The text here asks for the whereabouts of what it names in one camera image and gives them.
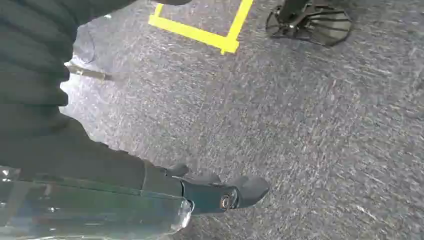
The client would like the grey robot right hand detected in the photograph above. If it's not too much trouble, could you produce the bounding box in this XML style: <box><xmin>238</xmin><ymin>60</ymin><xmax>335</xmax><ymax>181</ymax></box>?
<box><xmin>0</xmin><ymin>116</ymin><xmax>271</xmax><ymax>240</ymax></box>

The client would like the grey metal rod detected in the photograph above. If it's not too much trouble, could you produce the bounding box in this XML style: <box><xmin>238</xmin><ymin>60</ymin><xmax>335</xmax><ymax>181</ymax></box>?
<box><xmin>67</xmin><ymin>64</ymin><xmax>114</xmax><ymax>82</ymax></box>

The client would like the yellow floor tape outline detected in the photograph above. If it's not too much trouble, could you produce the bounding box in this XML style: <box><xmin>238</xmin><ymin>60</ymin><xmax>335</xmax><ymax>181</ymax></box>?
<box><xmin>148</xmin><ymin>0</ymin><xmax>255</xmax><ymax>56</ymax></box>

